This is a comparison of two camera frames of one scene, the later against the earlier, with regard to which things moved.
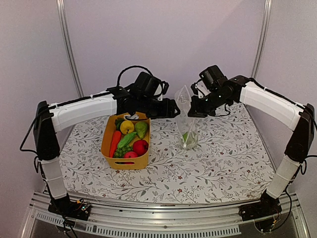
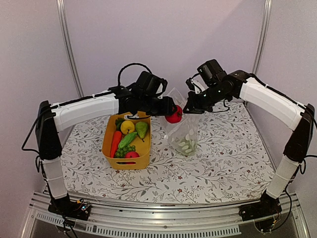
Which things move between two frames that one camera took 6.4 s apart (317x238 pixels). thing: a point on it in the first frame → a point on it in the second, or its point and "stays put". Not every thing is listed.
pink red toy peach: [130, 154] stays put
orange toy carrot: [116, 139] stays put
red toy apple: [140, 147] → [176, 117]
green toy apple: [189, 139] → [186, 147]
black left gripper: [169, 110] stays put
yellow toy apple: [127, 127] stays put
